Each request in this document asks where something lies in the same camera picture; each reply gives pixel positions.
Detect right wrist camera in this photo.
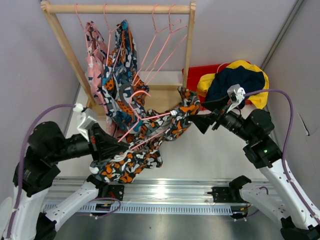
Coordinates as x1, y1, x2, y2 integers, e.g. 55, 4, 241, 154
226, 84, 246, 113

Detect blue orange patterned shorts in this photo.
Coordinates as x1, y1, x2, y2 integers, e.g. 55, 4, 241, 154
102, 20, 149, 135

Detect pink hanger of blue shorts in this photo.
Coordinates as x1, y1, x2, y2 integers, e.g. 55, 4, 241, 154
102, 3, 121, 68

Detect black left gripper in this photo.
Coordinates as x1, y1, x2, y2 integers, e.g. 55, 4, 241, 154
49, 121, 130, 163

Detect navy blue shorts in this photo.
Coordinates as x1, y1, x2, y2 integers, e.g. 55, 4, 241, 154
197, 66, 269, 107

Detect red plastic bin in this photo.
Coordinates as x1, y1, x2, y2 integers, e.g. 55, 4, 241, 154
181, 63, 251, 108

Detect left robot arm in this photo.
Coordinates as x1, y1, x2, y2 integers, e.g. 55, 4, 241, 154
0, 121, 129, 240

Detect orange grey camouflage shorts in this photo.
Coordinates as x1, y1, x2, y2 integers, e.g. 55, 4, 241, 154
89, 86, 201, 184

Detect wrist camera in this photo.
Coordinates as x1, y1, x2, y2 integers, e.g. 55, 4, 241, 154
226, 84, 246, 113
73, 102, 97, 142

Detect wooden clothes rack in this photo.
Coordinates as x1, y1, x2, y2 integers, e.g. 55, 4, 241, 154
40, 0, 197, 120

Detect pink hanger of yellow shorts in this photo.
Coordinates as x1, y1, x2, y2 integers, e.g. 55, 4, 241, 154
142, 3, 189, 85

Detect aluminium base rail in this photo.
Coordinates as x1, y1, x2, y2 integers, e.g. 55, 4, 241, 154
24, 174, 308, 240

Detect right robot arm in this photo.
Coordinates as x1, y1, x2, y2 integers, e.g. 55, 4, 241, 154
189, 97, 320, 240

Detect pink hanger of navy shorts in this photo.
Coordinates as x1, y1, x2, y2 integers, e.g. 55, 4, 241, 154
132, 3, 179, 86

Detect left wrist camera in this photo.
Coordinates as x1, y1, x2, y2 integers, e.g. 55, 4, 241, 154
73, 102, 97, 142

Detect pink patterned shorts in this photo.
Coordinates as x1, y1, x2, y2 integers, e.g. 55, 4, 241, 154
84, 21, 111, 131

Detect yellow shorts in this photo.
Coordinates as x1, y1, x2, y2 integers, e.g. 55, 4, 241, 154
196, 59, 270, 110

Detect pink hanger of camouflage shorts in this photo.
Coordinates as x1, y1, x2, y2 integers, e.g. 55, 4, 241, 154
118, 90, 178, 151

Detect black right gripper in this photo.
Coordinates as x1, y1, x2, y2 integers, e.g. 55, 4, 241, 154
188, 95, 255, 144

